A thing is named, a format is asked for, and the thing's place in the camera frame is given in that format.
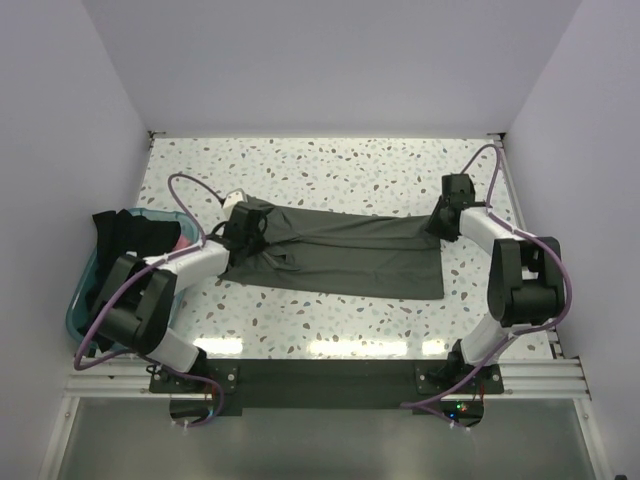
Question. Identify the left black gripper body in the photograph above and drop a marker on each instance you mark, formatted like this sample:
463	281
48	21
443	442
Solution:
254	242

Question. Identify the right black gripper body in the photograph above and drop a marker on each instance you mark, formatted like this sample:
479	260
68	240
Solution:
435	223

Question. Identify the dark grey t shirt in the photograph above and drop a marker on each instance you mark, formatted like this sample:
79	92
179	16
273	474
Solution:
338	253

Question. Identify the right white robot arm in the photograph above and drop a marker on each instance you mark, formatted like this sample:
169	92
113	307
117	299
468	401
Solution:
527	284

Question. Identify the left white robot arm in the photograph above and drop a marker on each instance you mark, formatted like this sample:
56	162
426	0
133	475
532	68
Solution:
206	258

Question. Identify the pink t shirt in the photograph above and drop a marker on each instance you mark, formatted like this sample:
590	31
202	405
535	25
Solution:
182	243

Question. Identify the black t shirt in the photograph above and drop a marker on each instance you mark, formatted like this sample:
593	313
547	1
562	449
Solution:
139	319

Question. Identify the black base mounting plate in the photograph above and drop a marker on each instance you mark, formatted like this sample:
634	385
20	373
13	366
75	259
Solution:
299	384

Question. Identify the teal plastic laundry basket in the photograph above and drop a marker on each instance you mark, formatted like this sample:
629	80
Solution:
138	230

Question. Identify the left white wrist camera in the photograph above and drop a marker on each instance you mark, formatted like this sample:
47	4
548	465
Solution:
232	198

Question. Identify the aluminium rail frame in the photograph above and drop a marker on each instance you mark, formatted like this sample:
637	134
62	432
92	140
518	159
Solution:
347	411

